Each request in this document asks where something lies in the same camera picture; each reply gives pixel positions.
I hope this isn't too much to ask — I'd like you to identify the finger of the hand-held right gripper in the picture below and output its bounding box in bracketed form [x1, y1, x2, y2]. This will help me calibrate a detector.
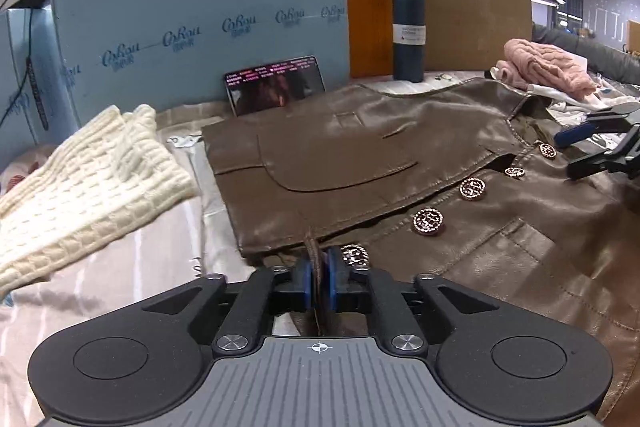
[554, 101, 640, 148]
[566, 138, 640, 181]

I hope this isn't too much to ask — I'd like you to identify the large blue foam board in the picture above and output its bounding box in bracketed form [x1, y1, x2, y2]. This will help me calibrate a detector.
[49, 0, 349, 128]

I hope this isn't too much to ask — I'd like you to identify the smartphone with lit screen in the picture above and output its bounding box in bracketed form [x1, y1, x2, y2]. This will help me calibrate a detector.
[223, 55, 327, 117]

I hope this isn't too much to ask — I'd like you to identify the white printed cloth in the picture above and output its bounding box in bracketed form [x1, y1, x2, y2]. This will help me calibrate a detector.
[489, 61, 640, 128]

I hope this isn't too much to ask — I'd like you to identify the cream knit sweater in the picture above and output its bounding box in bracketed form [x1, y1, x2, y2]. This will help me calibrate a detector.
[0, 104, 202, 304]

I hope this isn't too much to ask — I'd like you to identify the brown leather jacket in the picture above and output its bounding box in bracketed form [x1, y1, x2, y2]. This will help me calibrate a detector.
[200, 77, 640, 427]

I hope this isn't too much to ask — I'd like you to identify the black cable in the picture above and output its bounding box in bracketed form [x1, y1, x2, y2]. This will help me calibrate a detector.
[0, 0, 108, 130]

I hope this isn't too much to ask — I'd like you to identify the brown cardboard panel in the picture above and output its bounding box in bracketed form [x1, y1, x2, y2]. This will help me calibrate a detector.
[414, 0, 534, 74]

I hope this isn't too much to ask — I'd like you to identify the small blue foam board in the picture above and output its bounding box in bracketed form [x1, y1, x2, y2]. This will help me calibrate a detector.
[0, 6, 82, 168]

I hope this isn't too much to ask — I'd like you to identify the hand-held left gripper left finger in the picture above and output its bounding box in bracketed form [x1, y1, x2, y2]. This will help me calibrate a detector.
[142, 257, 315, 355]

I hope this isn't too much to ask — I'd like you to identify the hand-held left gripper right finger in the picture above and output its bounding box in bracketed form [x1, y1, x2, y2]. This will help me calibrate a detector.
[327, 248, 501, 354]

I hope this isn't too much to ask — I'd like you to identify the dark grey padded coat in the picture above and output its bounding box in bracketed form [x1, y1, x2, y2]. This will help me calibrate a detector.
[531, 23, 640, 84]

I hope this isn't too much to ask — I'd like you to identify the orange wooden board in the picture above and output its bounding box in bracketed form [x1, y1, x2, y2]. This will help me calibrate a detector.
[343, 0, 419, 80]

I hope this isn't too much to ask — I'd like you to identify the dark teal thermos bottle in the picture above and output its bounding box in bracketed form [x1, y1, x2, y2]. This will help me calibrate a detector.
[391, 0, 427, 82]

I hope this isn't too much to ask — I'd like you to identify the pink knit sweater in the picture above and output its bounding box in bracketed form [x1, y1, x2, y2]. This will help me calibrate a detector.
[502, 38, 599, 102]

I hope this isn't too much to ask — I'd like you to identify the clear plastic garment bag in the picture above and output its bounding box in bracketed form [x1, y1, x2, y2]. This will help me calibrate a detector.
[164, 127, 253, 270]

